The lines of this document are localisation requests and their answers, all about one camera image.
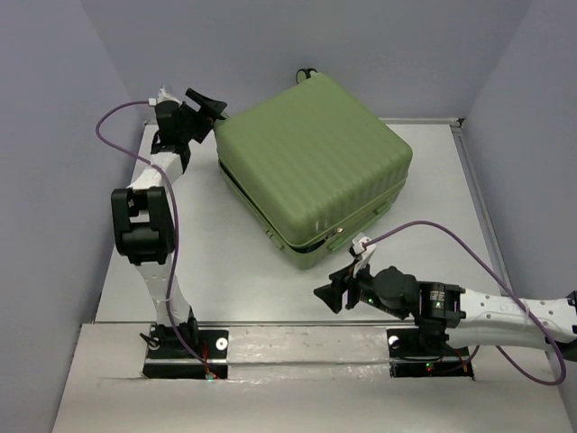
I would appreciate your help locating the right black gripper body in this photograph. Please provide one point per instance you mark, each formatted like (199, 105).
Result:
(361, 288)

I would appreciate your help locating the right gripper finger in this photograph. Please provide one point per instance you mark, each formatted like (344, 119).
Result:
(332, 295)
(343, 276)

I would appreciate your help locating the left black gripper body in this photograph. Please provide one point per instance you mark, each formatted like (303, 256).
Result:
(196, 124)

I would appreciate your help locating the green hard-shell suitcase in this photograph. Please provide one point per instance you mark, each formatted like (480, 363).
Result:
(313, 165)

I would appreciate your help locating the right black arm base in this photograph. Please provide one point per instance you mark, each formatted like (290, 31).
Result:
(408, 358)

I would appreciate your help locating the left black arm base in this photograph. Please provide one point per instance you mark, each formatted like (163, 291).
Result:
(167, 358)

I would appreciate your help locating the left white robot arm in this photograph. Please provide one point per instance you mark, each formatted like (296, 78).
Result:
(145, 215)

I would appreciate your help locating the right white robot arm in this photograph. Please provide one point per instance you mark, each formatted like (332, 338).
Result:
(448, 317)

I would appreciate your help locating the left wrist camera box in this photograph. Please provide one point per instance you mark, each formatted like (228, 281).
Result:
(164, 94)

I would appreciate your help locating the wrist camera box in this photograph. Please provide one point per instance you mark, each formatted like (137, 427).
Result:
(361, 252)
(164, 94)

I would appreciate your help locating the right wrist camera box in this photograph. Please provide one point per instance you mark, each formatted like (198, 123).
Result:
(361, 252)

